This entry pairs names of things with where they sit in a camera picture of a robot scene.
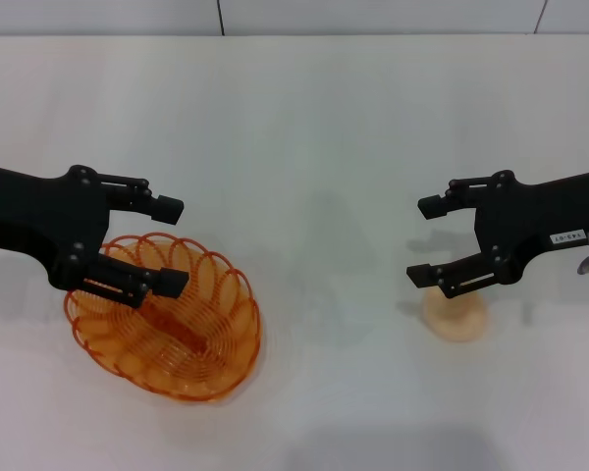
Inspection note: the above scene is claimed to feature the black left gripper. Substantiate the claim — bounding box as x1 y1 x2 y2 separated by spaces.
0 164 190 310

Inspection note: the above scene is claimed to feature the beige round bread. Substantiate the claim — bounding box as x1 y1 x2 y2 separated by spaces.
421 287 490 343

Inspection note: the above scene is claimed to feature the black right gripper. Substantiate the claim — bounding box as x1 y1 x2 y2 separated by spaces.
405 168 589 300

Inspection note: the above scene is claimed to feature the orange plastic wire basket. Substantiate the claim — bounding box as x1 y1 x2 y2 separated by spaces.
62 232 262 404

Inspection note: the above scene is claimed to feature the white number label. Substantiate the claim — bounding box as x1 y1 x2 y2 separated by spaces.
549 229 586 245

